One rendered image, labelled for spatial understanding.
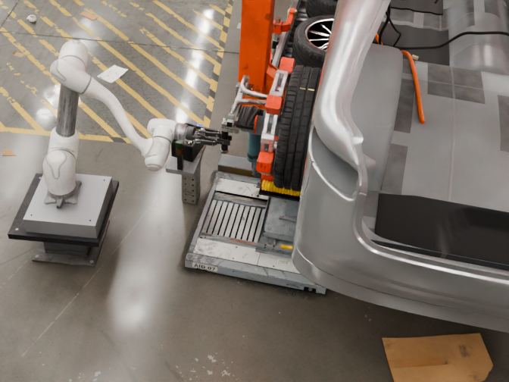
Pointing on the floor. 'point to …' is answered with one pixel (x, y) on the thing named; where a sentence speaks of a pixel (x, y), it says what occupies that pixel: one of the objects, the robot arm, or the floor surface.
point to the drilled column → (192, 187)
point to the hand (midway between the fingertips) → (224, 139)
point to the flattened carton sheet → (438, 358)
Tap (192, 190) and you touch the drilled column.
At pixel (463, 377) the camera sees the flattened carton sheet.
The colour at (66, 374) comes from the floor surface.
